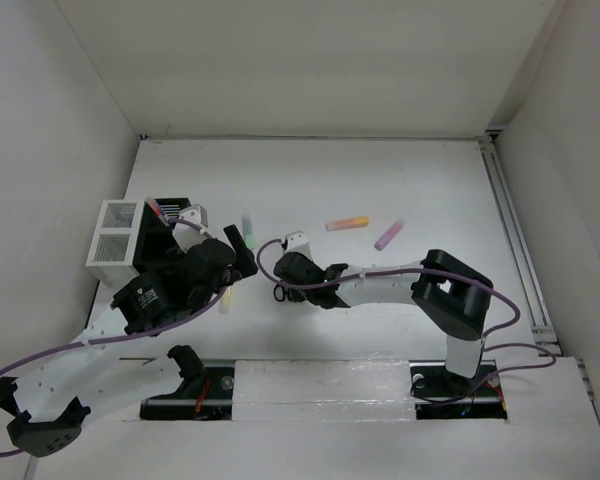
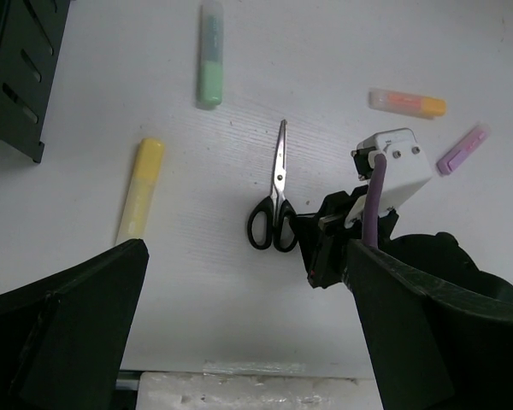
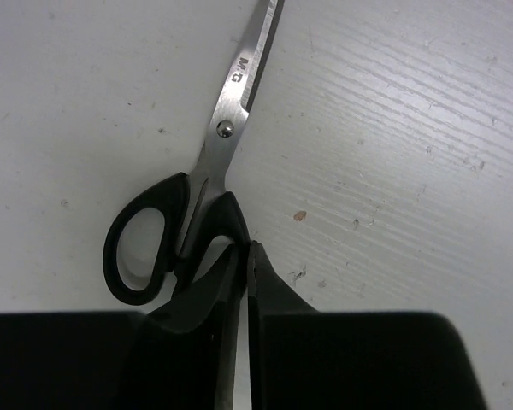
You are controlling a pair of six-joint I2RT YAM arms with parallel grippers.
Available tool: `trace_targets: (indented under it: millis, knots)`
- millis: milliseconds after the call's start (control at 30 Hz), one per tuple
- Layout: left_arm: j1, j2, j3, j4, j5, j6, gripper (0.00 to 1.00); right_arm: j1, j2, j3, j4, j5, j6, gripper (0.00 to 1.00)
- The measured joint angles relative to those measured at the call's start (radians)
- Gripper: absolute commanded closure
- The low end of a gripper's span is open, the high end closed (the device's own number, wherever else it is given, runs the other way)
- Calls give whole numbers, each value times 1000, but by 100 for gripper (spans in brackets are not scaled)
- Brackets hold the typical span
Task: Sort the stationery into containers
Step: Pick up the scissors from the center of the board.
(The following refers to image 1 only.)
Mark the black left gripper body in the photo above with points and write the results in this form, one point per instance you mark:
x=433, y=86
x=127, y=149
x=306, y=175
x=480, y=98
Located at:
x=241, y=269

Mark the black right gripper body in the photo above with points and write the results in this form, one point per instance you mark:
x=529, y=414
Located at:
x=299, y=295

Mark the green highlighter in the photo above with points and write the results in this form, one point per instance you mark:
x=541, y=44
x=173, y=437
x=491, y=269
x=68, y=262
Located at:
x=247, y=231

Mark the red highlighter pen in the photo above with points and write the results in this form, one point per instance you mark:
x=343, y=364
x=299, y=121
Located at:
x=162, y=204

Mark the orange highlighter pen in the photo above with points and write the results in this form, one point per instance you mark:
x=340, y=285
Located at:
x=156, y=209

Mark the jar of paper clips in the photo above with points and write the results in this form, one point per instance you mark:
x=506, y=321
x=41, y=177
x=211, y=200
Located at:
x=122, y=220

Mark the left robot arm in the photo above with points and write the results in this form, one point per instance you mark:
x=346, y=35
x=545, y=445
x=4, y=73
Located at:
x=54, y=394

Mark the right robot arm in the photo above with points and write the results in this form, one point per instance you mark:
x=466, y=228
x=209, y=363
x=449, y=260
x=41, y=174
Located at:
x=457, y=308

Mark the black slotted container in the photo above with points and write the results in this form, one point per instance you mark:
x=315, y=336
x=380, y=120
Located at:
x=155, y=239

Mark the orange yellow highlighter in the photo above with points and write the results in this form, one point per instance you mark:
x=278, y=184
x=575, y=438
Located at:
x=349, y=223

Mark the white slotted container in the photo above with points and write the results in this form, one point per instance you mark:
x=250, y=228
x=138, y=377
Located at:
x=111, y=251

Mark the pink purple highlighter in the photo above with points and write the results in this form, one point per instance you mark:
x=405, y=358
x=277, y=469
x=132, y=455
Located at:
x=389, y=235

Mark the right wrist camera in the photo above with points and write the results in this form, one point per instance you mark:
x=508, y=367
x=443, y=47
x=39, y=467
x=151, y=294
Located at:
x=297, y=242

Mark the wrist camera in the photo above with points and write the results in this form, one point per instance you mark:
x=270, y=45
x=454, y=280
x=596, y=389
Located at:
x=297, y=242
x=190, y=227

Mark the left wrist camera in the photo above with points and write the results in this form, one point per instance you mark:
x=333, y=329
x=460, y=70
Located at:
x=190, y=227

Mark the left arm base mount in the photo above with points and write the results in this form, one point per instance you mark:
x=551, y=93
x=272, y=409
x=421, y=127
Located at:
x=204, y=393

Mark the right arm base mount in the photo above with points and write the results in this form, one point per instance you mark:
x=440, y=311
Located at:
x=440, y=395

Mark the aluminium rail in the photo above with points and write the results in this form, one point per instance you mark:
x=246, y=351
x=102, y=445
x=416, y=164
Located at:
x=539, y=318

